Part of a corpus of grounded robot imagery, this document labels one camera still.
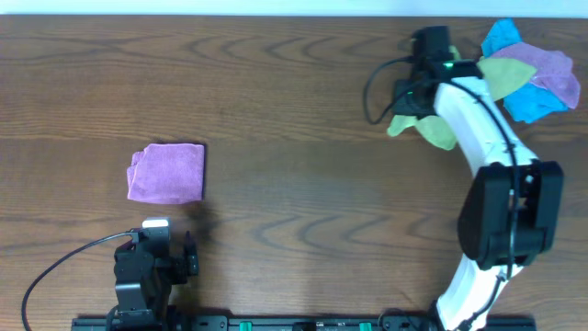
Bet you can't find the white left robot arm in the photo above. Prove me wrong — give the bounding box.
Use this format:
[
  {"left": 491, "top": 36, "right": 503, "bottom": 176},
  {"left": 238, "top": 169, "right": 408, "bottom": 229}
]
[{"left": 105, "top": 227, "right": 199, "bottom": 330}]

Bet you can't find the crumpled purple cloth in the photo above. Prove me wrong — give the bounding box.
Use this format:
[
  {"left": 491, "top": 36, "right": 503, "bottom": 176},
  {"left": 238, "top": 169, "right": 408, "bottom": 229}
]
[{"left": 491, "top": 42, "right": 581, "bottom": 108}]

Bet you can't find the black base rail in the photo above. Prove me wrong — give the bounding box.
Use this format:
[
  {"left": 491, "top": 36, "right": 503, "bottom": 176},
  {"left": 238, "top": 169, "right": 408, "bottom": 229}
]
[{"left": 71, "top": 314, "right": 537, "bottom": 331}]

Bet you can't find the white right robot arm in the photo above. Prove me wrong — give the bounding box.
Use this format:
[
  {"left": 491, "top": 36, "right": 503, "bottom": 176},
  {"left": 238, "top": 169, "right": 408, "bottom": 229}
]
[{"left": 394, "top": 58, "right": 564, "bottom": 330}]

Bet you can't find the green microfiber cloth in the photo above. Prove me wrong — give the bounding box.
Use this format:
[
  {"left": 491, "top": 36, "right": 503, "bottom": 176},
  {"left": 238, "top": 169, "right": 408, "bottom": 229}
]
[{"left": 386, "top": 44, "right": 537, "bottom": 152}]

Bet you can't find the folded purple cloth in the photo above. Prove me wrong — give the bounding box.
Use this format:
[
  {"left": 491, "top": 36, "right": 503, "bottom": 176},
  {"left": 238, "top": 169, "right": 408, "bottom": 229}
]
[{"left": 127, "top": 143, "right": 206, "bottom": 205}]

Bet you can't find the crumpled blue cloth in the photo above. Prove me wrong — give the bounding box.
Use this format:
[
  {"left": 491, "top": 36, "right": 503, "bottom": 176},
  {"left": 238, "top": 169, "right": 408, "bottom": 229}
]
[{"left": 478, "top": 18, "right": 569, "bottom": 124}]

